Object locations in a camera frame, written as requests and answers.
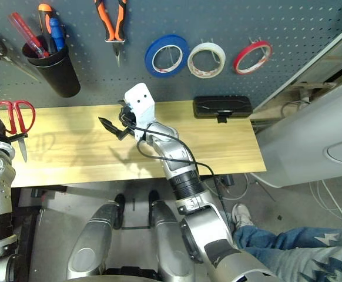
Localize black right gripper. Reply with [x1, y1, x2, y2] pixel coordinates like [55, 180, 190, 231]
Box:
[98, 99, 139, 142]

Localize red handled scissors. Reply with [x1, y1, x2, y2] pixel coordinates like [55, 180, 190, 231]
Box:
[0, 99, 36, 163]

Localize blue tape roll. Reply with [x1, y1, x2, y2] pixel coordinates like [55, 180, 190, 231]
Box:
[144, 34, 191, 79]

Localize orange black needle-nose pliers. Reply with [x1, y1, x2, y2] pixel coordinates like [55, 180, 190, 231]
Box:
[93, 0, 128, 67]

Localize blue handled screwdriver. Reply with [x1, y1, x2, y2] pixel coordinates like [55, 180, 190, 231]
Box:
[49, 17, 66, 52]

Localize grey metal pegboard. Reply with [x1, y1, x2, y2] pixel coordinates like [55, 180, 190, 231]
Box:
[0, 0, 342, 106]

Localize black plastic cup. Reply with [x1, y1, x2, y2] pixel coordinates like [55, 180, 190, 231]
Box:
[22, 35, 81, 98]

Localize black plastic tool case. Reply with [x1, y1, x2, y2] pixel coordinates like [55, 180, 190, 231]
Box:
[193, 96, 253, 124]

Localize cream white tape roll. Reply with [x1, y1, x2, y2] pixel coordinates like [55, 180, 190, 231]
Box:
[187, 42, 227, 79]

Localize silver left robot leg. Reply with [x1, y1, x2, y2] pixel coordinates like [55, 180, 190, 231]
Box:
[66, 201, 126, 280]

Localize silver robot leg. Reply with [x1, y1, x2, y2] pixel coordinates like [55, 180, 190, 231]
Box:
[66, 201, 126, 280]
[148, 190, 195, 282]

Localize silver right robot leg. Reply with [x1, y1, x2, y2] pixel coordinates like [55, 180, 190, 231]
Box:
[148, 190, 195, 282]

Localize red tape roll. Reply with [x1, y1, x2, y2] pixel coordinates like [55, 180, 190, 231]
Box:
[232, 41, 274, 76]

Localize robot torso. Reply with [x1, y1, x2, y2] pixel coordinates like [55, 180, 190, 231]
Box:
[66, 266, 163, 282]

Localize white sneaker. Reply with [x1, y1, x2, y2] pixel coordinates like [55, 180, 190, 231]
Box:
[232, 203, 256, 230]

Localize light grey cabinet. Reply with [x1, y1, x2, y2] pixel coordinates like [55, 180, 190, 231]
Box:
[253, 85, 342, 189]

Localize blue jeans leg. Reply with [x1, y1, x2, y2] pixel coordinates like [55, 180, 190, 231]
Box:
[232, 224, 342, 282]

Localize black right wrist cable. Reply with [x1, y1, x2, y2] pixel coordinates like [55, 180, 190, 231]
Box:
[119, 113, 233, 233]

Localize clear red handled screwdriver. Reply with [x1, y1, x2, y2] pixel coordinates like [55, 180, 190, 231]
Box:
[8, 12, 50, 59]

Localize orange black handled screwdriver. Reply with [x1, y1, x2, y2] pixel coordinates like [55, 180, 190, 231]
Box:
[38, 3, 57, 55]

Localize black looped cable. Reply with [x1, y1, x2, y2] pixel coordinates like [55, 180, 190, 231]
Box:
[280, 99, 310, 118]

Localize white floor cables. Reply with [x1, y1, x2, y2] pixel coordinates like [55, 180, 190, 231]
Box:
[309, 179, 342, 230]

